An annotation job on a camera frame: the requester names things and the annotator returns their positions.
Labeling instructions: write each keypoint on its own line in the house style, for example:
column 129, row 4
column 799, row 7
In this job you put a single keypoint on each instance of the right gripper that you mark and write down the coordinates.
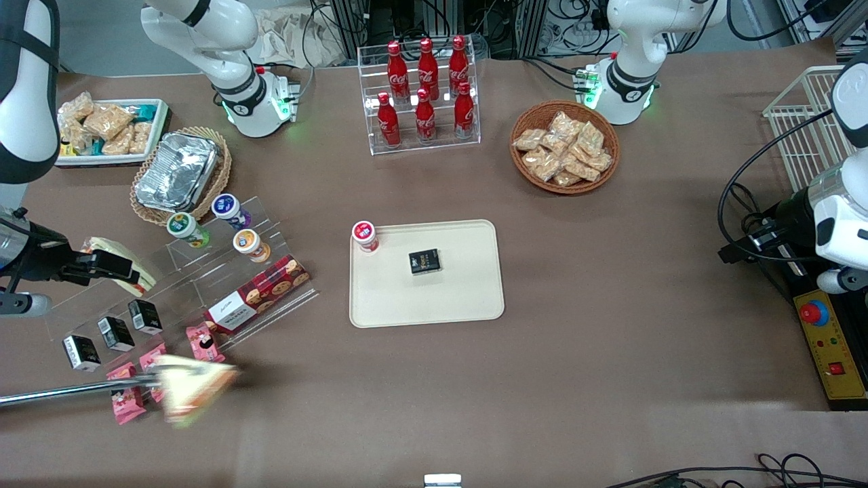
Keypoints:
column 42, row 252

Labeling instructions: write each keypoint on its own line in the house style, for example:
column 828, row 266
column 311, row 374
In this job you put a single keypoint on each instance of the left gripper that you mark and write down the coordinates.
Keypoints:
column 791, row 214

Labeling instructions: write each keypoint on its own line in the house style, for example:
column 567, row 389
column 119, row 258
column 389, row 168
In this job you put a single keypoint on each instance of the long metal rod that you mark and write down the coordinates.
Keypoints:
column 61, row 392

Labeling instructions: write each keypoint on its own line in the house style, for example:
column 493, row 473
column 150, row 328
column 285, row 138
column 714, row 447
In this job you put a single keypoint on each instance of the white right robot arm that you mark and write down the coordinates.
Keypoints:
column 27, row 108

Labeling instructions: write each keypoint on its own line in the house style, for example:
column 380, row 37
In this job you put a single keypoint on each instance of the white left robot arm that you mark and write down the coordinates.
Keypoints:
column 634, row 74

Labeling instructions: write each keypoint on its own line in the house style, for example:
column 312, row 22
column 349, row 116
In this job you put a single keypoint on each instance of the beige plastic serving tray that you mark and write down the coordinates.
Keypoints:
column 461, row 291

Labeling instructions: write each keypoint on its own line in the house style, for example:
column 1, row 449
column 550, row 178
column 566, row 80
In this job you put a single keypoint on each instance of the small black carton box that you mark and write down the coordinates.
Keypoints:
column 145, row 316
column 81, row 352
column 425, row 261
column 115, row 332

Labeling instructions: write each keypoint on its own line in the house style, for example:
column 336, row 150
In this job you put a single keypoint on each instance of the clear acrylic stepped shelf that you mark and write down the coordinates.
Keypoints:
column 183, row 271

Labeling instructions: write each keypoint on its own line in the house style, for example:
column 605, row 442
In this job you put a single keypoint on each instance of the small green-capped bottle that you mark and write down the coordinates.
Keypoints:
column 186, row 227

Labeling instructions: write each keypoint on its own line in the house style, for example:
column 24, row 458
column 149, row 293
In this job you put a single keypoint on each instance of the pink snack pack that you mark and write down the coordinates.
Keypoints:
column 125, row 407
column 205, row 342
column 150, row 356

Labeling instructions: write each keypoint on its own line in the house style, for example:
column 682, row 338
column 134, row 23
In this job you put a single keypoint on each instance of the bagged brown snack pack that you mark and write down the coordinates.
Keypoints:
column 119, row 144
column 74, row 135
column 140, row 137
column 107, row 120
column 76, row 108

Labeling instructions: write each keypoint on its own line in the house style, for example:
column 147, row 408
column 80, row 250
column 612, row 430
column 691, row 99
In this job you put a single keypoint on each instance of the yellow snack packet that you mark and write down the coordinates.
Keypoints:
column 66, row 149

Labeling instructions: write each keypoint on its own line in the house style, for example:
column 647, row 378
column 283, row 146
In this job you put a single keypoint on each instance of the yellow emergency stop box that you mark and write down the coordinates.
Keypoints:
column 831, row 346

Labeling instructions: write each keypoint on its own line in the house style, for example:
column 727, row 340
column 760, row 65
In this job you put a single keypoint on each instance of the small purple-capped bottle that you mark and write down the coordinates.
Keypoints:
column 230, row 209

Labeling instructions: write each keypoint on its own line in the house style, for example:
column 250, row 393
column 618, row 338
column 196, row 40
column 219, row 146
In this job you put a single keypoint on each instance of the small orange-capped bottle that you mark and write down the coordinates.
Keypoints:
column 251, row 244

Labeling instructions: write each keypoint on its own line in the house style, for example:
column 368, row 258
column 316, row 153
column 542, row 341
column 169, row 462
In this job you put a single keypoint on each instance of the white rectangular plastic bin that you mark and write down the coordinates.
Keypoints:
column 157, row 129

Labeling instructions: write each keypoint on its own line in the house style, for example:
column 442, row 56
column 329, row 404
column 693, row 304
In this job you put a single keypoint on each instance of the light oval wicker basket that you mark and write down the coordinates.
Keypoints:
column 222, row 173

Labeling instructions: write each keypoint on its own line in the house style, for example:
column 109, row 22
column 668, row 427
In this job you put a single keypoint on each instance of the red cookie box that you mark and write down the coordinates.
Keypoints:
column 261, row 291

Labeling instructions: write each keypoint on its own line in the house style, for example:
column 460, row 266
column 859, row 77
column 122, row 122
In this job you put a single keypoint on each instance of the teal snack packet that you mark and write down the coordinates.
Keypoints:
column 144, row 112

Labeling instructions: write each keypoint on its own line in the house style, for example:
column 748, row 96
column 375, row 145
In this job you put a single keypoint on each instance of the clear-wrapped beige snack packet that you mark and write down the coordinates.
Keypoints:
column 555, row 144
column 566, row 179
column 542, row 165
column 591, row 137
column 601, row 161
column 581, row 168
column 529, row 139
column 564, row 124

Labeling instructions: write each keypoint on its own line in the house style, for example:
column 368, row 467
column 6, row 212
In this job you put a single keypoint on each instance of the brown round wicker basket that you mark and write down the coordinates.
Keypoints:
column 525, row 176

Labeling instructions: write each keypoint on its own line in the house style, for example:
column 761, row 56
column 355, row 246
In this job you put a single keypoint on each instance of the small red-capped bottle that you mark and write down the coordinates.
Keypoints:
column 365, row 236

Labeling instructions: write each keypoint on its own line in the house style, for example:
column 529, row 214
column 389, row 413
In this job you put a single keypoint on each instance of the crumpled beige paper bag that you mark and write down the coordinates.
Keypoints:
column 291, row 37

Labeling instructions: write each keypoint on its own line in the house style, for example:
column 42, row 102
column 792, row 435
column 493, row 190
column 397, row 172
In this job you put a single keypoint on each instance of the red cola bottle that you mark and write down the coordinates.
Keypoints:
column 397, row 68
column 459, row 61
column 425, row 118
column 388, row 123
column 464, row 112
column 428, row 64

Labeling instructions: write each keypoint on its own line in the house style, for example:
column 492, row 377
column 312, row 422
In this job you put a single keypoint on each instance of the clear acrylic bottle rack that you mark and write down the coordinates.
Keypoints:
column 441, row 146

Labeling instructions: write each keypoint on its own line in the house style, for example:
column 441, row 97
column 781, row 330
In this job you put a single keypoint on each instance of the small white device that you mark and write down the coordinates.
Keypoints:
column 442, row 481

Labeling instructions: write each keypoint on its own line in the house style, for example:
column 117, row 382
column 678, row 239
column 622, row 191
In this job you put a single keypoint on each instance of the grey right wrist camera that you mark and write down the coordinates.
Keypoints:
column 24, row 304

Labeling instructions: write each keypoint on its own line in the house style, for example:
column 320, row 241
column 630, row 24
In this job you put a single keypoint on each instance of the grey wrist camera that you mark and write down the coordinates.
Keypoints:
column 841, row 280
column 24, row 304

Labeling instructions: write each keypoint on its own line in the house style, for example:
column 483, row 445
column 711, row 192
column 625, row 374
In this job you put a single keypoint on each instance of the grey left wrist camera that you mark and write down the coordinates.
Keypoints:
column 841, row 280

